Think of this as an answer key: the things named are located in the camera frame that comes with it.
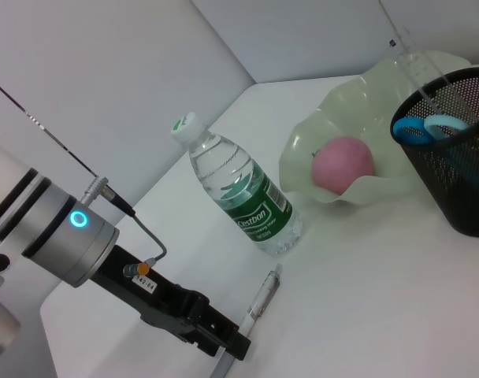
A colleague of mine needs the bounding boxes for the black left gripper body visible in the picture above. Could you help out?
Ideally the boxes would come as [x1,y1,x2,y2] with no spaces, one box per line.
[91,243,210,340]

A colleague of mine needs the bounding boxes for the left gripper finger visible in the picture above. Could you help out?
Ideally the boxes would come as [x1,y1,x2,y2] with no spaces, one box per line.
[183,298,252,362]

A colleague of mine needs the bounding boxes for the silver ballpoint pen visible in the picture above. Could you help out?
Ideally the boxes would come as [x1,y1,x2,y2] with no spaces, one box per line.
[210,264,284,378]

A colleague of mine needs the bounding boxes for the clear water bottle green label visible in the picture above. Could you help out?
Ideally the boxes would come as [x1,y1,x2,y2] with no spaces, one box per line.
[170,111,303,259]

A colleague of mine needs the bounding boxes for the pink toy peach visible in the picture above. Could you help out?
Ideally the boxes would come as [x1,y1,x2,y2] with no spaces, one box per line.
[310,135,377,197]

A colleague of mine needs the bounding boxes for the blue scissors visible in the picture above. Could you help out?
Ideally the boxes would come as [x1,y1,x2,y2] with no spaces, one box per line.
[392,113,472,146]

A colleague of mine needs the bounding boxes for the transparent plastic ruler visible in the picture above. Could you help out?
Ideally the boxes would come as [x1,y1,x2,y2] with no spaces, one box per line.
[387,25,479,123]

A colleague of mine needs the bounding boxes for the green glass fruit bowl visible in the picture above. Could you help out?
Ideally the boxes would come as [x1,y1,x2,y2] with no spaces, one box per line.
[278,50,479,206]

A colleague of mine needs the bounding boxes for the black mesh pen holder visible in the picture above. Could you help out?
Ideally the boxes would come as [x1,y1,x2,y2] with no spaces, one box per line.
[389,66,479,238]

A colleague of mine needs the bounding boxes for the left gripper cable with connector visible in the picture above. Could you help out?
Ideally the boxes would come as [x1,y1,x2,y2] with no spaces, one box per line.
[83,176,169,277]

